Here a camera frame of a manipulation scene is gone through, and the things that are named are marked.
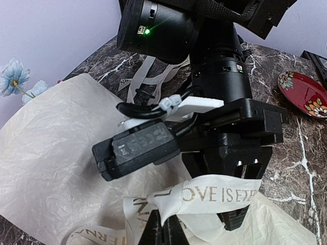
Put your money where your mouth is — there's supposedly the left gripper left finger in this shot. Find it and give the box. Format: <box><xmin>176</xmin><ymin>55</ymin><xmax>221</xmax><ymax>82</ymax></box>
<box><xmin>138</xmin><ymin>210</ymin><xmax>164</xmax><ymax>245</ymax></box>

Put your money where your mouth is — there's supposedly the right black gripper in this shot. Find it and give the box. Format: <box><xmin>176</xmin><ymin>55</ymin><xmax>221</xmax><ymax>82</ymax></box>
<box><xmin>117</xmin><ymin>1</ymin><xmax>293</xmax><ymax>179</ymax></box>

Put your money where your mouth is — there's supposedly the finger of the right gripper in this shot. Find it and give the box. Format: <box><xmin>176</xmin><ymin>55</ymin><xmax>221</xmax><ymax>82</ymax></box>
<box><xmin>217</xmin><ymin>206</ymin><xmax>249</xmax><ymax>231</ymax></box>

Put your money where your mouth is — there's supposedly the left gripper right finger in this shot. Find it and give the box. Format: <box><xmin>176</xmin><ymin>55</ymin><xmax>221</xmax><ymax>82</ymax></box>
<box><xmin>163</xmin><ymin>215</ymin><xmax>189</xmax><ymax>245</ymax></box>

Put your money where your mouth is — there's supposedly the white printed ribbon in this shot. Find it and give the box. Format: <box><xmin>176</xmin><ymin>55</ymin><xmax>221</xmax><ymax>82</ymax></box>
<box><xmin>61</xmin><ymin>55</ymin><xmax>261</xmax><ymax>245</ymax></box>

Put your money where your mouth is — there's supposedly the beige wrapping paper sheet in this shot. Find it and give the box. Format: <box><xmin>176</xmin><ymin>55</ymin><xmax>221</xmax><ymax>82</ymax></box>
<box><xmin>1</xmin><ymin>73</ymin><xmax>316</xmax><ymax>244</ymax></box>

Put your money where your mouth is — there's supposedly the blue fake flower stem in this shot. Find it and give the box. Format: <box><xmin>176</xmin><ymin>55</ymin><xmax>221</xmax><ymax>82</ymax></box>
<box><xmin>1</xmin><ymin>58</ymin><xmax>51</xmax><ymax>105</ymax></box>

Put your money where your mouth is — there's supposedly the red floral plate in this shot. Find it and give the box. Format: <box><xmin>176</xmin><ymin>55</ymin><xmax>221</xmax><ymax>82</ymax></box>
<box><xmin>277</xmin><ymin>71</ymin><xmax>326</xmax><ymax>119</ymax></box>

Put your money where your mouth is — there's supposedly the black front table rail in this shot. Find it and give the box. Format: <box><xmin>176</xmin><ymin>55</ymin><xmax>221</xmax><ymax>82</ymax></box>
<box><xmin>301</xmin><ymin>51</ymin><xmax>326</xmax><ymax>89</ymax></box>

